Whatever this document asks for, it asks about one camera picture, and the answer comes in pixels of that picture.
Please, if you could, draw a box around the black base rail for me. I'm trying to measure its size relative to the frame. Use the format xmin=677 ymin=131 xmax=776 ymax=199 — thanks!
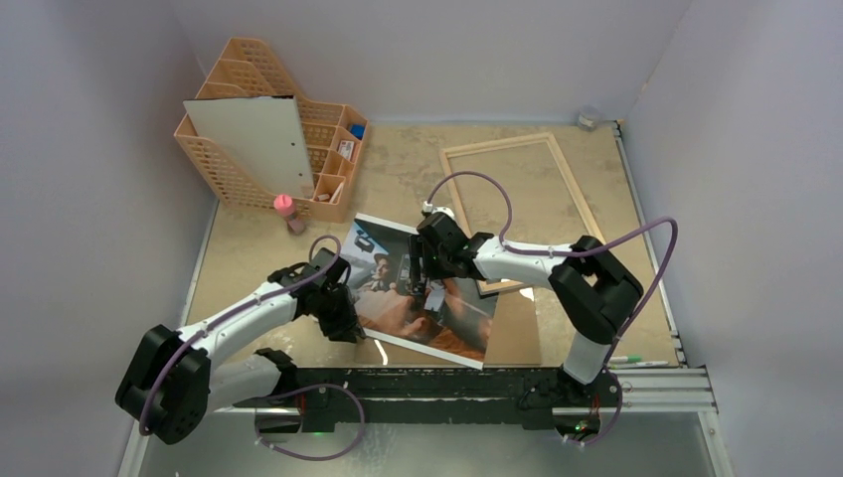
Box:
xmin=134 ymin=367 xmax=719 ymax=432

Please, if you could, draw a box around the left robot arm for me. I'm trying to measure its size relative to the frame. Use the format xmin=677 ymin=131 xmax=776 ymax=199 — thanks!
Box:
xmin=115 ymin=247 xmax=363 ymax=444

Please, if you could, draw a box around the printed photo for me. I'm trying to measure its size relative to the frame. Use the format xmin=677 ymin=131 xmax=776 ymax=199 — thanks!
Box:
xmin=341 ymin=214 xmax=497 ymax=370

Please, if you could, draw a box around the green capped marker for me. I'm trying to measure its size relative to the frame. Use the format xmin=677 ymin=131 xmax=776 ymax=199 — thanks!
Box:
xmin=608 ymin=355 xmax=642 ymax=365

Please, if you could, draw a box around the blue item in organizer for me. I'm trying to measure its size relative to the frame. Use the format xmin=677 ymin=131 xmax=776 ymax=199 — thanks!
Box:
xmin=349 ymin=123 xmax=366 ymax=140

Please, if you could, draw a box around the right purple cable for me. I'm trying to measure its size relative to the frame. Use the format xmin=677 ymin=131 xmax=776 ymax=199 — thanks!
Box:
xmin=426 ymin=171 xmax=680 ymax=367

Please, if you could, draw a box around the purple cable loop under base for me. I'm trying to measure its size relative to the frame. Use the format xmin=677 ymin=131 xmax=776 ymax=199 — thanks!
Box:
xmin=254 ymin=378 xmax=368 ymax=461

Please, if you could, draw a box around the pink capped small bottle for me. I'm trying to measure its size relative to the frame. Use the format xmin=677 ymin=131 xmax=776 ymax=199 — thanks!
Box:
xmin=273 ymin=194 xmax=306 ymax=236

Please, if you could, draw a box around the small clear jar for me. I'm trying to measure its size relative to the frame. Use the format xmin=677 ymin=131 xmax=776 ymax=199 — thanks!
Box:
xmin=578 ymin=105 xmax=601 ymax=131

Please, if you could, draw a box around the white wooden picture frame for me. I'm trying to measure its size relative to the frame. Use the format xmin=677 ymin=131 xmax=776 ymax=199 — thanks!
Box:
xmin=438 ymin=132 xmax=607 ymax=296

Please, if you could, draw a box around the red white small box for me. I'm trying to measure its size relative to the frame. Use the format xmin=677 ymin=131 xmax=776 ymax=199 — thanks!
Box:
xmin=337 ymin=139 xmax=356 ymax=161

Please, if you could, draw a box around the brown cardboard backing board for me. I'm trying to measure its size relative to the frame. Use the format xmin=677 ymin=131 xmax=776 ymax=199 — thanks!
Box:
xmin=354 ymin=292 xmax=542 ymax=370

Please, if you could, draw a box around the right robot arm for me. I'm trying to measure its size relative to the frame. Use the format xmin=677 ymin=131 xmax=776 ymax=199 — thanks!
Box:
xmin=408 ymin=212 xmax=646 ymax=404

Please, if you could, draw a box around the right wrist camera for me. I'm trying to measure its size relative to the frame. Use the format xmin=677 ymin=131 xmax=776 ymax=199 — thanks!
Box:
xmin=421 ymin=202 xmax=455 ymax=221

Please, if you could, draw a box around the white board in organizer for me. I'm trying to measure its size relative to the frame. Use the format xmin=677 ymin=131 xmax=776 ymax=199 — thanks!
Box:
xmin=183 ymin=95 xmax=315 ymax=199

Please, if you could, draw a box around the orange plastic desk organizer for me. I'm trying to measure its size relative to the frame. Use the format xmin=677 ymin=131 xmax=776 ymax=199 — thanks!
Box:
xmin=174 ymin=37 xmax=369 ymax=223

